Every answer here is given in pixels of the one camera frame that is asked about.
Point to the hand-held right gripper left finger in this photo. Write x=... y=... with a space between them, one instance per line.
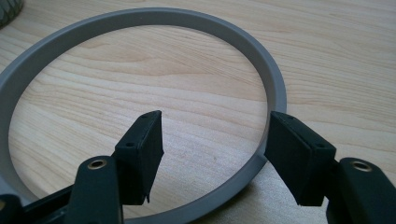
x=140 y=161

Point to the grey ribbed waste bin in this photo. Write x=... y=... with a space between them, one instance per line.
x=9 y=11

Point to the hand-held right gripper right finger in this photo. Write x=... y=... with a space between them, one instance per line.
x=295 y=158

